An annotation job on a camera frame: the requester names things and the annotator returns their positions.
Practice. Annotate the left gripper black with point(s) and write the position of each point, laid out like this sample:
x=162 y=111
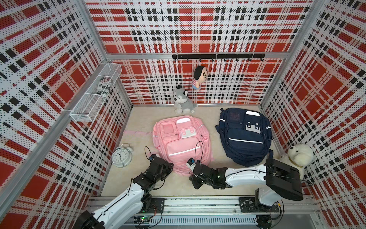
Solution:
x=168 y=166

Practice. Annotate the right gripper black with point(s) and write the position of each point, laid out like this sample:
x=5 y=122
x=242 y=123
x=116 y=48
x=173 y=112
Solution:
x=193 y=179

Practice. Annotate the pink backpack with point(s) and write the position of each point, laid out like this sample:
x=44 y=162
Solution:
x=180 y=138

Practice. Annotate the navy blue backpack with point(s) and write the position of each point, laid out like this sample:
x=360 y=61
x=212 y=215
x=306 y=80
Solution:
x=246 y=136

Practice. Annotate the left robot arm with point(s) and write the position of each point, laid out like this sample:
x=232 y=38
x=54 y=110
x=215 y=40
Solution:
x=133 y=200

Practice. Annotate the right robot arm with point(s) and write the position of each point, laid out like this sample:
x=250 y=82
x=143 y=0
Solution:
x=276 y=179

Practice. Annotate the white alarm clock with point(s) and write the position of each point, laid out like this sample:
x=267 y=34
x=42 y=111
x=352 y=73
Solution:
x=122 y=156

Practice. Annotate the green circuit board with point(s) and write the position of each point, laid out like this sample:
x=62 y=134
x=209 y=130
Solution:
x=142 y=220

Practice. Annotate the grey husky plush toy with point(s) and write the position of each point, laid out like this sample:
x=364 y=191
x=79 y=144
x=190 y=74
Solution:
x=182 y=103

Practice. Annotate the white fluffy plush dog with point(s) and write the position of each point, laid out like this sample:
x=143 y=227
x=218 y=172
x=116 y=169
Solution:
x=298 y=156

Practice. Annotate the striped can in basket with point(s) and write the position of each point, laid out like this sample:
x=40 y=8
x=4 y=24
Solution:
x=104 y=87

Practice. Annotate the black-haired hanging doll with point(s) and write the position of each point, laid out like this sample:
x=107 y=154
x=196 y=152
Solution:
x=200 y=75

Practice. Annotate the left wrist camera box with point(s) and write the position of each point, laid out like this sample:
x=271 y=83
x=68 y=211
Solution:
x=152 y=157

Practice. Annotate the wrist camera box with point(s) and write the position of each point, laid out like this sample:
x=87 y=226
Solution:
x=191 y=163
x=152 y=157

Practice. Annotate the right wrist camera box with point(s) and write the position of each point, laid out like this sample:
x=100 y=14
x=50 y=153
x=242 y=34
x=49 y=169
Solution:
x=191 y=163

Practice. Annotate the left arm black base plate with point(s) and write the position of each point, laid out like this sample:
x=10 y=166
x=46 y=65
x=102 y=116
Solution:
x=153 y=205

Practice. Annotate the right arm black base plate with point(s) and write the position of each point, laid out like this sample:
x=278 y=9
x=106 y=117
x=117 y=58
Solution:
x=251 y=205

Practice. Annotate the white wire mesh basket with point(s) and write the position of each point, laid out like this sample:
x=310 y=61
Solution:
x=89 y=106

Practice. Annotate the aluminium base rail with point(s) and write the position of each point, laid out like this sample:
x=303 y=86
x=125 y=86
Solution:
x=229 y=205

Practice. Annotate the black wall hook rail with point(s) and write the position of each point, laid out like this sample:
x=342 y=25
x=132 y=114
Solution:
x=248 y=56

